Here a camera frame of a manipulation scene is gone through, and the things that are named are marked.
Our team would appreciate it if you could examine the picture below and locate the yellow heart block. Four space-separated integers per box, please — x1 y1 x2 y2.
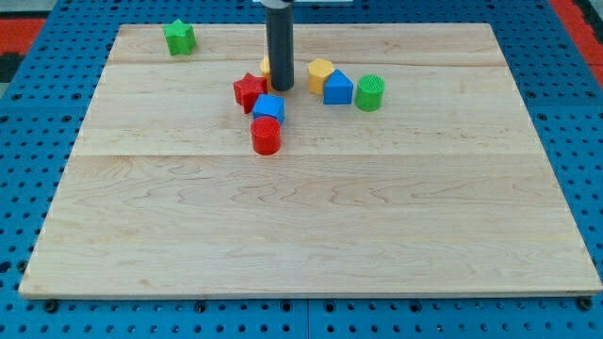
259 56 272 90

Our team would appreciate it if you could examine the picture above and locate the red star block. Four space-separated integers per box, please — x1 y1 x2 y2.
233 73 268 114

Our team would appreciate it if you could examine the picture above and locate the green star block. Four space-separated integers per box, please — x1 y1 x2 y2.
163 19 197 56

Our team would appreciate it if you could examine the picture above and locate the red cylinder block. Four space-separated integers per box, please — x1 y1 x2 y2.
250 116 281 155

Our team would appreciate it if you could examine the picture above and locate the blue cube block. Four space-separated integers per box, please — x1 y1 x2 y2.
252 94 285 124

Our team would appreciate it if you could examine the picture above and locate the light wooden board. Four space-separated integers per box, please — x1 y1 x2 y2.
19 24 602 300

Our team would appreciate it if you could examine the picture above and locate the blue triangle block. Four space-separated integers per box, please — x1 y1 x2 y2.
323 69 353 105

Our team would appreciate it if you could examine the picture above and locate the green cylinder block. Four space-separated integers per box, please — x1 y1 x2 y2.
355 74 385 112

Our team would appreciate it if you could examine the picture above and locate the yellow hexagon block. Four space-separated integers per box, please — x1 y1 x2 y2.
307 58 334 95

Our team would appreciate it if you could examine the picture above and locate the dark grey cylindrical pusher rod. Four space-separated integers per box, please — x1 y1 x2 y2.
260 0 294 91

